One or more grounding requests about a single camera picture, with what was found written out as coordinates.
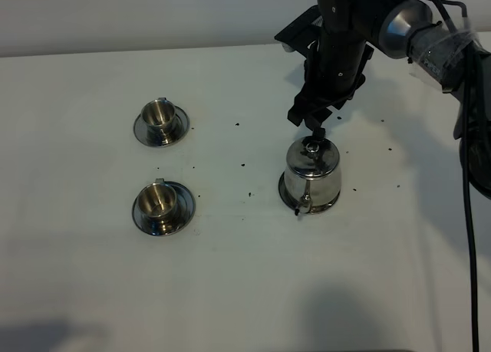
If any far steel saucer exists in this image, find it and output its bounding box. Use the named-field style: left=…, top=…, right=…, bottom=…
left=133, top=107, right=190, bottom=147

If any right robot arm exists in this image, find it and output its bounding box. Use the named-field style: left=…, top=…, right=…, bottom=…
left=275, top=0, right=490, bottom=196

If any steel teapot saucer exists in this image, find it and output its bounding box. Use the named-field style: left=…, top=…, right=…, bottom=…
left=278, top=173, right=341, bottom=216

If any near stainless steel teacup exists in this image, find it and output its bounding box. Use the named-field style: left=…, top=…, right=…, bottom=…
left=136, top=180, right=177, bottom=219

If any far stainless steel teacup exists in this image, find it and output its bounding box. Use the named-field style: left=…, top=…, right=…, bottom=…
left=140, top=97, right=176, bottom=132

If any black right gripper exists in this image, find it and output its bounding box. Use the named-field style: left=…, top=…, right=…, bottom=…
left=275, top=5, right=374, bottom=140

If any stainless steel teacup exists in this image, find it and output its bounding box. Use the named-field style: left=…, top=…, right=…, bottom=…
left=140, top=97, right=176, bottom=132
left=136, top=180, right=177, bottom=219

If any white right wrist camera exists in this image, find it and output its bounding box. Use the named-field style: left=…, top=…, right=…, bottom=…
left=285, top=16, right=323, bottom=58

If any stainless steel teapot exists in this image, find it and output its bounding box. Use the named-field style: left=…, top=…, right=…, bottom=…
left=283, top=136, right=341, bottom=207

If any near steel saucer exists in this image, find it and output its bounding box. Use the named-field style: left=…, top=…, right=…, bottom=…
left=131, top=179, right=196, bottom=236

